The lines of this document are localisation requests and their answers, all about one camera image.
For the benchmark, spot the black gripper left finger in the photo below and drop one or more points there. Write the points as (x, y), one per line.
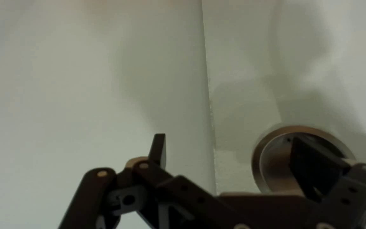
(120, 190)

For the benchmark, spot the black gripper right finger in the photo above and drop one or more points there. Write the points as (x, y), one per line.
(340, 190)

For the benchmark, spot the white sliding closet door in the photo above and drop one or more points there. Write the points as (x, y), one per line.
(64, 83)

